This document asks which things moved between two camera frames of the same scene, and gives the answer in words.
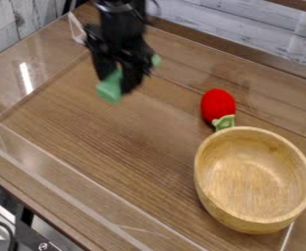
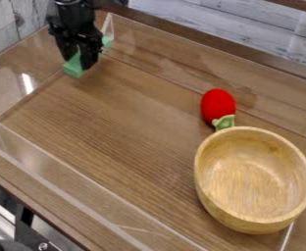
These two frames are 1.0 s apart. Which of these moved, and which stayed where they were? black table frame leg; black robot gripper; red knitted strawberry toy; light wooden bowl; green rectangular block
Moved: green rectangular block; black robot gripper
Stayed: light wooden bowl; black table frame leg; red knitted strawberry toy
